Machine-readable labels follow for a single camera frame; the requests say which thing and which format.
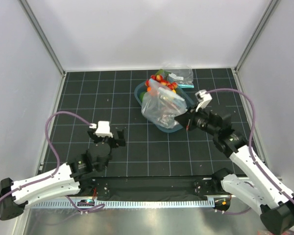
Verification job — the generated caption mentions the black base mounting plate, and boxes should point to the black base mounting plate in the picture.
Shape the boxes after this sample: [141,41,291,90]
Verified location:
[78,176,229,202]

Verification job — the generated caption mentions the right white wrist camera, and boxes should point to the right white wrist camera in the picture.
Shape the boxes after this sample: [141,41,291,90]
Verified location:
[195,90,212,112]

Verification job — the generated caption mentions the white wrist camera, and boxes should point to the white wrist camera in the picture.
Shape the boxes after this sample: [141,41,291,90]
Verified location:
[195,90,212,112]
[89,121,113,138]

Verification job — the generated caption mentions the red cherry fruit cluster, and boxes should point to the red cherry fruit cluster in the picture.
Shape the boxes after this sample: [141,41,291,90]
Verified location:
[145,74,178,90]

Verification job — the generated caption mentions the clear zip top bag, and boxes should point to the clear zip top bag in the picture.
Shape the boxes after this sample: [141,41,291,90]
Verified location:
[141,87,187,129]

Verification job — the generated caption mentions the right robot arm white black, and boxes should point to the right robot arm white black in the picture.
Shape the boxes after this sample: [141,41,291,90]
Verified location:
[175,107,294,235]

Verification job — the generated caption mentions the purple cable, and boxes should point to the purple cable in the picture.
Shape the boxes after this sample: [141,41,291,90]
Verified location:
[205,88,294,221]
[0,111,106,221]

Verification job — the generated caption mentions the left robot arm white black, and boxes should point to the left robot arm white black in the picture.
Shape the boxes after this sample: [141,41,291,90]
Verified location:
[0,127,126,221]

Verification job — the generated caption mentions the green lime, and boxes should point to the green lime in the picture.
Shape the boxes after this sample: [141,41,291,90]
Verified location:
[139,92,146,102]

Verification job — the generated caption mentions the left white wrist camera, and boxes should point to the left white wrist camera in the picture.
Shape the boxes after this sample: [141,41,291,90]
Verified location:
[89,121,113,138]

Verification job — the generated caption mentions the slotted white cable duct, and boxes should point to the slotted white cable duct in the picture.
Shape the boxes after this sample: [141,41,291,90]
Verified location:
[32,198,215,209]

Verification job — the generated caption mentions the black grid mat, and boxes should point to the black grid mat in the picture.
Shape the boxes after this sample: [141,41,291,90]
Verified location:
[40,70,242,177]

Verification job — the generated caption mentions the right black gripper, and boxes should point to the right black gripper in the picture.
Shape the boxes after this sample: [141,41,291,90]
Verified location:
[174,103,219,136]

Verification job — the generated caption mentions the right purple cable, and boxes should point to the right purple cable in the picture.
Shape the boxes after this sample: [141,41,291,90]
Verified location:
[205,88,294,221]

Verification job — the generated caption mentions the green leaf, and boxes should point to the green leaf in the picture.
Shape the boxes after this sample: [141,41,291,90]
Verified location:
[154,69,171,76]

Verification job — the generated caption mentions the teal plastic tray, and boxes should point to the teal plastic tray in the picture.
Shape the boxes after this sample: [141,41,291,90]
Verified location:
[134,82,195,133]

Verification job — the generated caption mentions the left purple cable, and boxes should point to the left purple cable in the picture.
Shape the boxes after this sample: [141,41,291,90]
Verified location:
[0,111,106,221]

